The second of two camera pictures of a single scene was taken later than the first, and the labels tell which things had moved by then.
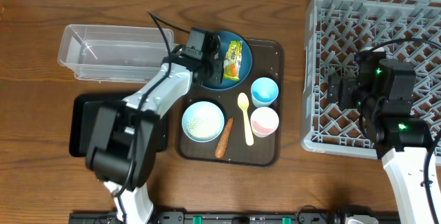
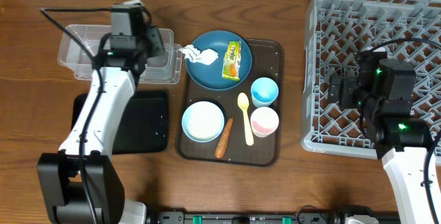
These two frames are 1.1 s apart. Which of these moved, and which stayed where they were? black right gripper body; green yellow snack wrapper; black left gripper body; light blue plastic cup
Moved: black left gripper body
Stayed: black right gripper body; light blue plastic cup; green yellow snack wrapper
